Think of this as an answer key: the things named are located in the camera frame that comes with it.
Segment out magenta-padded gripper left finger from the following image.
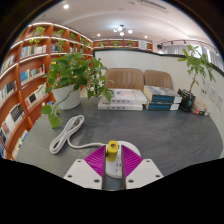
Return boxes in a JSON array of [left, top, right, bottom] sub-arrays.
[[63, 145, 108, 192]]

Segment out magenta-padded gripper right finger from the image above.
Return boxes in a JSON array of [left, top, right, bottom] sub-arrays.
[[121, 145, 164, 191]]

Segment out yellow charger block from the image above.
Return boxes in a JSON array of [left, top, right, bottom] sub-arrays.
[[105, 140, 120, 163]]

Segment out round white power strip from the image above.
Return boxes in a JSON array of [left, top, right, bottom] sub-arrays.
[[104, 140, 142, 179]]

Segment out dark blue book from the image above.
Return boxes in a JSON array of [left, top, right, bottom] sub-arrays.
[[145, 100, 180, 112]]

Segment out plain white book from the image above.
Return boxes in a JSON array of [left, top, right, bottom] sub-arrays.
[[97, 98, 144, 111]]

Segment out leafy plant in white pot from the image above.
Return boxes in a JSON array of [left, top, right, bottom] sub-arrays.
[[40, 52, 115, 129]]

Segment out white book with face cover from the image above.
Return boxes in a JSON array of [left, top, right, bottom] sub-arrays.
[[108, 88, 148, 105]]

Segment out thick dark book, pictured cover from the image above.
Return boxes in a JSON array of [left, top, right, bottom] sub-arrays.
[[143, 85, 183, 104]]

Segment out tall plant in black pot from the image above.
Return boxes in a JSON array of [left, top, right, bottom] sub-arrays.
[[177, 44, 216, 113]]

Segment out small stack of books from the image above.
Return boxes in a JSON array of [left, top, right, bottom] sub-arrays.
[[191, 99, 210, 117]]

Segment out tan leather chair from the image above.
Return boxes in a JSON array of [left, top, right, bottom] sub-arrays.
[[143, 69, 174, 90], [104, 67, 145, 92]]

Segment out orange wooden bookshelf unit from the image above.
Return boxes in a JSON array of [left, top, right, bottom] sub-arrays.
[[0, 21, 94, 161]]

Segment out white curtains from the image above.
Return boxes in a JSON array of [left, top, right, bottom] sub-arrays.
[[161, 43, 224, 71]]

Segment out multi-bulb ceiling lamp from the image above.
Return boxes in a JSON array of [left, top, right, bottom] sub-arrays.
[[112, 24, 134, 37]]

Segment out recessed ceiling spotlights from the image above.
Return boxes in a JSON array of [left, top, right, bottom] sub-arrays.
[[62, 3, 149, 40]]

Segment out ceiling air conditioner vent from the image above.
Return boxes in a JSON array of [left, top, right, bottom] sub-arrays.
[[138, 0, 169, 13]]

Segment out white coiled power cable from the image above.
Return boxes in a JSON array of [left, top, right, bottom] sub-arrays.
[[49, 114, 108, 155]]

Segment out white wall socket plate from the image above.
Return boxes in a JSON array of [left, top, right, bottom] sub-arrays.
[[215, 93, 224, 110], [208, 85, 218, 102]]

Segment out orange wall shelf with plants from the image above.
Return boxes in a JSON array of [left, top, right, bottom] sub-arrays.
[[92, 38, 154, 52]]

